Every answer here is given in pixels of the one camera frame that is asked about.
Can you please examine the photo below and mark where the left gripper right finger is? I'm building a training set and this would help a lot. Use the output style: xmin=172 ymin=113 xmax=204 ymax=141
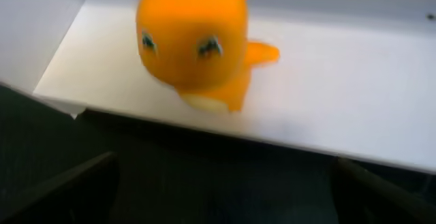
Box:
xmin=329 ymin=157 xmax=436 ymax=224

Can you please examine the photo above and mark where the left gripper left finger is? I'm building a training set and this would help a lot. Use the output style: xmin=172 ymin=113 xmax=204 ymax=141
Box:
xmin=0 ymin=150 xmax=121 ymax=224

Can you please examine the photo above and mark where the orange dinosaur figure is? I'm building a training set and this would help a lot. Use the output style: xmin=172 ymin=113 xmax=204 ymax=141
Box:
xmin=135 ymin=0 xmax=281 ymax=113

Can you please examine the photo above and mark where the white shelf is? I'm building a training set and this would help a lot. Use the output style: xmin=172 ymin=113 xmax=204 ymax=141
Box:
xmin=0 ymin=0 xmax=436 ymax=176

